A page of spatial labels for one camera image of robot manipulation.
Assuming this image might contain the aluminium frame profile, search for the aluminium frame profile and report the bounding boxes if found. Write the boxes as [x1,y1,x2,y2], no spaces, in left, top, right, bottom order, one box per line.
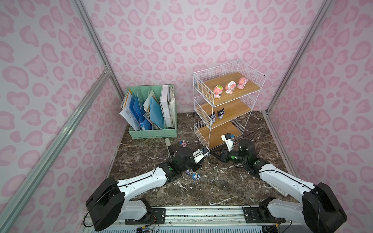
[1,1,121,232]

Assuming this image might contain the pink bow My Melody figurine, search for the pink bow My Melody figurine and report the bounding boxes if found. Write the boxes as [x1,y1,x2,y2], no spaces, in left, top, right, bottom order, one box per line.
[237,77,249,89]

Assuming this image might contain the pink octopus blue hat figurine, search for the pink octopus blue hat figurine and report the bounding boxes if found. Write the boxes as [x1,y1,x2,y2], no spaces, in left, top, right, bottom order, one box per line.
[180,141,187,148]

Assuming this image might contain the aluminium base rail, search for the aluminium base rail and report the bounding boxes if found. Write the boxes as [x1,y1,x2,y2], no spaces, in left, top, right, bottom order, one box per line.
[78,203,321,233]

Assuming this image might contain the green hat pink figurine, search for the green hat pink figurine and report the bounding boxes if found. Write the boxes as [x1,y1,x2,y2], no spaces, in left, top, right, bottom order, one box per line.
[213,85,223,99]

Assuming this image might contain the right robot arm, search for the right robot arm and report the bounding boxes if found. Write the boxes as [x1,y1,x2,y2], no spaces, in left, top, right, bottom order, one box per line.
[220,134,348,233]

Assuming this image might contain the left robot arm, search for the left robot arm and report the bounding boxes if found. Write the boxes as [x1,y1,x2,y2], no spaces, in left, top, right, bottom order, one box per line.
[85,147,210,232]

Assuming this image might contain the papers and folders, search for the papers and folders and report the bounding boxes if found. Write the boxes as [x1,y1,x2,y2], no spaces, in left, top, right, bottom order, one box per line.
[119,85,176,131]

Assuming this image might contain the blue Doraemon figurine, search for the blue Doraemon figurine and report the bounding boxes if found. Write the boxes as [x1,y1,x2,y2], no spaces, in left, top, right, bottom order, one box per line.
[192,173,201,181]

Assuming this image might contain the beige black stapler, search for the beige black stapler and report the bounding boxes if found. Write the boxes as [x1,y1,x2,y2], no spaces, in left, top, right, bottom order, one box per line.
[165,138,174,157]

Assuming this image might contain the mint green file organizer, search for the mint green file organizer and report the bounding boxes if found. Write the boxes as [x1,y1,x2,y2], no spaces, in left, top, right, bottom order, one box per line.
[120,84,178,140]

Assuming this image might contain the white calculator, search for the white calculator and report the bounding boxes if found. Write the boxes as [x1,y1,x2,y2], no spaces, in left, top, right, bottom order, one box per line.
[268,183,288,197]

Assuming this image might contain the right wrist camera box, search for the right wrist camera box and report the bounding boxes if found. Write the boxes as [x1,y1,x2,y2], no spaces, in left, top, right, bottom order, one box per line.
[221,133,235,152]

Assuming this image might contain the white wire wooden shelf rack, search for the white wire wooden shelf rack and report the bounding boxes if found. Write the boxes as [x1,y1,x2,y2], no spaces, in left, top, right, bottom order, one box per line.
[193,60,266,149]

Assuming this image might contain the white hood My Melody figurine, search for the white hood My Melody figurine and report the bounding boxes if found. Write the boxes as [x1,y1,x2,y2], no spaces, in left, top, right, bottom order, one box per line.
[225,81,237,95]

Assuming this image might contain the small black Kuromi figurine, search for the small black Kuromi figurine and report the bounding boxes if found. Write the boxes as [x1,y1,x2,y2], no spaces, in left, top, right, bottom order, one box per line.
[209,111,217,124]

